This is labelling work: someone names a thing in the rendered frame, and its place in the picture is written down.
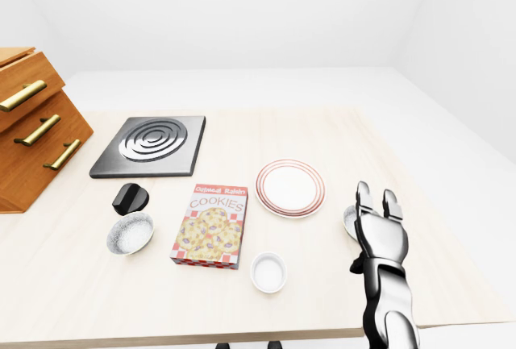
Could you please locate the flat dark stove plate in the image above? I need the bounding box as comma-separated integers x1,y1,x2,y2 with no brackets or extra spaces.
89,115,207,180

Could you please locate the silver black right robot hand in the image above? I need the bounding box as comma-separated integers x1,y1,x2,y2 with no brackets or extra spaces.
349,181,410,276

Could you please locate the small white ramekin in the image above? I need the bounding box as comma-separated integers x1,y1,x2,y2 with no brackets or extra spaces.
250,251,289,294

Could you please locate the round black knob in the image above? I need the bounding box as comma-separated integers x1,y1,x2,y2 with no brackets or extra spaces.
111,182,150,217

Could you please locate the white plate with red rings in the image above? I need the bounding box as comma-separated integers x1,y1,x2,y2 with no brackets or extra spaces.
255,158,327,219

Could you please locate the long brass drawer handle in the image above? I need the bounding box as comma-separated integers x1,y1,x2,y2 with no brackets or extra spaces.
0,80,48,114

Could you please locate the wooden cabinet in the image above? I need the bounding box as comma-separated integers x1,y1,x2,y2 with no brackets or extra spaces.
0,46,94,214

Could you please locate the wooden drawer with long handle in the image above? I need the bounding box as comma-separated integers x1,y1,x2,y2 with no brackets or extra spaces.
0,51,66,133

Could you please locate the oatmeal raisin cookies box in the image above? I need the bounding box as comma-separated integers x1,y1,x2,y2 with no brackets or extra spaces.
169,183,249,272

